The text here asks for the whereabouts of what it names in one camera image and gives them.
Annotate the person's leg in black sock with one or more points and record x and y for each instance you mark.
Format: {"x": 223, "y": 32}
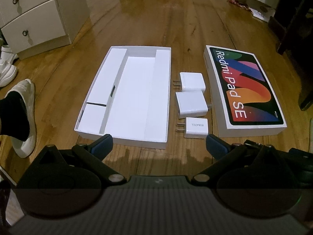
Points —
{"x": 11, "y": 117}

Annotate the small white printed charger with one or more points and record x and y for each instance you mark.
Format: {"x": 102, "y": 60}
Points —
{"x": 196, "y": 128}

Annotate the dark wooden furniture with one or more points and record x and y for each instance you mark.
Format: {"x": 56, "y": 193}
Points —
{"x": 296, "y": 29}

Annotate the white slipper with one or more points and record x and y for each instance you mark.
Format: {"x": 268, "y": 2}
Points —
{"x": 27, "y": 90}

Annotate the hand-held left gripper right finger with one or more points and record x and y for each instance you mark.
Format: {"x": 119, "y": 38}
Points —
{"x": 215, "y": 145}

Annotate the white box tray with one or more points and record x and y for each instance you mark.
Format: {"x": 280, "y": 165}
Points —
{"x": 137, "y": 95}

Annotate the red patterned cloth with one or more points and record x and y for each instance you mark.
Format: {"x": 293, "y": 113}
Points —
{"x": 238, "y": 3}

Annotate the medium white charger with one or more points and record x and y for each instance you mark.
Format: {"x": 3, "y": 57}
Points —
{"x": 193, "y": 81}

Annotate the colourful printed box lid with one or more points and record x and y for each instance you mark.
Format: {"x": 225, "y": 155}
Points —
{"x": 244, "y": 88}

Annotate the large white charger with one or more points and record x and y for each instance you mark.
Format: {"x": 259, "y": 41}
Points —
{"x": 190, "y": 104}

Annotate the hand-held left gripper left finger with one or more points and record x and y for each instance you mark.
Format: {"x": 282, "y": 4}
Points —
{"x": 104, "y": 144}

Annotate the white paper sheet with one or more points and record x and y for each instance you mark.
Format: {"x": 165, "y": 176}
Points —
{"x": 260, "y": 13}

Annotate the white shoe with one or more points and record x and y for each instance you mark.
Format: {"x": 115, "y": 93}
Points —
{"x": 7, "y": 52}
{"x": 7, "y": 73}

